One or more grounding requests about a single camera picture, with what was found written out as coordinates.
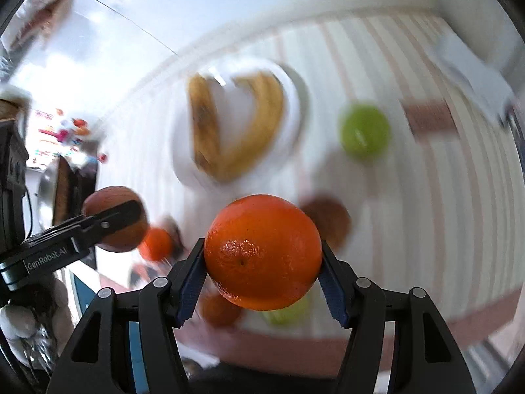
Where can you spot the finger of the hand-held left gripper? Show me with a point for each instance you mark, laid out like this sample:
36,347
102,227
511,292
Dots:
119,215

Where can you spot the green apple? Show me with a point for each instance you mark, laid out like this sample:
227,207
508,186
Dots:
287,317
364,129

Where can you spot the white plate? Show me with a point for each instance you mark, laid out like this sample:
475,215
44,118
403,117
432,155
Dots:
233,98

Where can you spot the steel wok lid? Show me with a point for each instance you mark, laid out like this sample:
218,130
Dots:
46,191

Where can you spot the white folded cloth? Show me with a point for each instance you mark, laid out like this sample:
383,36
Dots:
467,69

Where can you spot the colourful wall stickers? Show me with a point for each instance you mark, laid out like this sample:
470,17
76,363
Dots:
61,131

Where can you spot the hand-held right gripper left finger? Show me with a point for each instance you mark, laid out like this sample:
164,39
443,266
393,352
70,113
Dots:
190,291

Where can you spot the brown label patch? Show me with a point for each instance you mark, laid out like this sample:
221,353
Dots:
430,118

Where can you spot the large orange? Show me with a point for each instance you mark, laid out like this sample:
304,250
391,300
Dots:
262,250

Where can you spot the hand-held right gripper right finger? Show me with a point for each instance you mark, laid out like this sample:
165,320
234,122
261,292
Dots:
332,295

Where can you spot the yellow banana bunch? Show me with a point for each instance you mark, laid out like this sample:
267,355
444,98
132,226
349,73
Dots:
258,127

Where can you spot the small orange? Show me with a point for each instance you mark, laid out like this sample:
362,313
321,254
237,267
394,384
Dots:
156,244

